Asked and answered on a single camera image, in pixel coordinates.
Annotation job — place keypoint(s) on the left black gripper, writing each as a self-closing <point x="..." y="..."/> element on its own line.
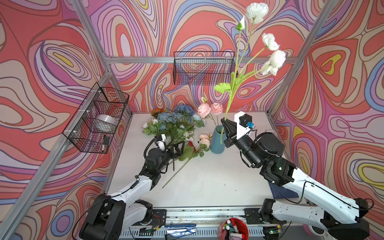
<point x="172" y="148"/>

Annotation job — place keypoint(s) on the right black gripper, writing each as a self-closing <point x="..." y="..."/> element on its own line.
<point x="235" y="136"/>

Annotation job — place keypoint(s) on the teal ceramic vase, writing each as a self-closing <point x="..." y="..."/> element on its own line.
<point x="217" y="142"/>

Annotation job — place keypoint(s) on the pink rose stem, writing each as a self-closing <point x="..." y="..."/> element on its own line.
<point x="211" y="111"/>

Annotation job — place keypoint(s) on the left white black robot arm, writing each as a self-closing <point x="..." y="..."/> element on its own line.
<point x="110" y="214"/>

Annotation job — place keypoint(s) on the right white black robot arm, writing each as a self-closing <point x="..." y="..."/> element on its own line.
<point x="340" y="216"/>

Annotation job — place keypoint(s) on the red flower stem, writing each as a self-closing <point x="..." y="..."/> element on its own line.
<point x="190" y="143"/>

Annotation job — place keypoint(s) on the blue hydrangea bunch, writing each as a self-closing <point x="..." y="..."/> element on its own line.
<point x="178" y="124"/>

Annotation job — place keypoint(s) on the peach carnation stem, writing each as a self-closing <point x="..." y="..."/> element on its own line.
<point x="204" y="146"/>

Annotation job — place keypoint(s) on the orange flower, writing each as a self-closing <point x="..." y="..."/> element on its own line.
<point x="156" y="112"/>

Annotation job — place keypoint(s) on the blue book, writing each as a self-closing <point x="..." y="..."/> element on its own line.
<point x="282" y="193"/>

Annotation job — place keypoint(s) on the silver tape roll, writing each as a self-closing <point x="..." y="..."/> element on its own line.
<point x="106" y="123"/>

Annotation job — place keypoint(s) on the red pen cup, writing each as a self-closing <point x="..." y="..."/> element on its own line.
<point x="233" y="229"/>

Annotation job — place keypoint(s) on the pink tape roll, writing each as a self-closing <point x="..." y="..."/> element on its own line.
<point x="314" y="231"/>

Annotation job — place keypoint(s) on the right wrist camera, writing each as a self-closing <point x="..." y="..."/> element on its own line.
<point x="243" y="123"/>

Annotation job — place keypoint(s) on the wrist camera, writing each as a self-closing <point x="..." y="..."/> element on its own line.
<point x="161" y="141"/>
<point x="243" y="123"/>

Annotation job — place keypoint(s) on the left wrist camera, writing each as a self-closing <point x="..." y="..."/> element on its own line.
<point x="161" y="141"/>

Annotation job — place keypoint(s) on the back wire basket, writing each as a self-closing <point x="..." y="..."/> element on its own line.
<point x="203" y="68"/>

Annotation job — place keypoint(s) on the wire basket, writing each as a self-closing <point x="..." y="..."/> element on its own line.
<point x="81" y="131"/>
<point x="203" y="68"/>

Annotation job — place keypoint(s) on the blue tool on rail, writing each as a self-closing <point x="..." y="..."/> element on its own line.
<point x="178" y="231"/>

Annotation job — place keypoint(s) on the left wire basket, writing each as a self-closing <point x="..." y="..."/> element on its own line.
<point x="81" y="131"/>

